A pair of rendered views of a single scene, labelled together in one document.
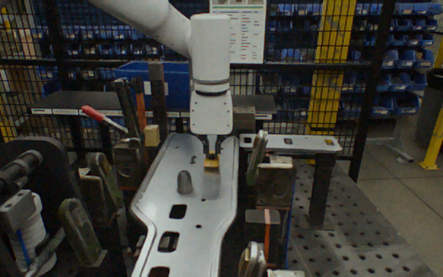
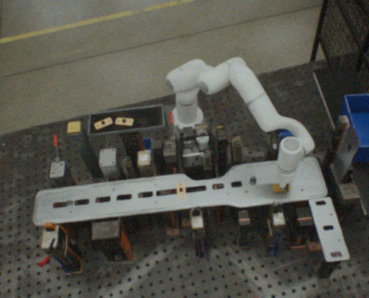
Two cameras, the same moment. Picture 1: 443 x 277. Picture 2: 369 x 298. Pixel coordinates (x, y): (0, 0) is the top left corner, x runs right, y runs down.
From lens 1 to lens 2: 1.57 m
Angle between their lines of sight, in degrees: 69
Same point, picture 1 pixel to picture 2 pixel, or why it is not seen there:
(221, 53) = (282, 161)
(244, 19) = not seen: outside the picture
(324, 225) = (321, 281)
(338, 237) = (312, 290)
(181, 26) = (297, 132)
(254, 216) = (242, 214)
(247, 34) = not seen: outside the picture
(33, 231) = (200, 146)
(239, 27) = not seen: outside the picture
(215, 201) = (246, 196)
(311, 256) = (288, 270)
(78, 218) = (204, 155)
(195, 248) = (216, 195)
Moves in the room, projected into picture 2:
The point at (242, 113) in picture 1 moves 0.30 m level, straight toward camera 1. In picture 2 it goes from (340, 191) to (272, 198)
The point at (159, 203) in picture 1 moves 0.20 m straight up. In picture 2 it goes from (239, 175) to (240, 152)
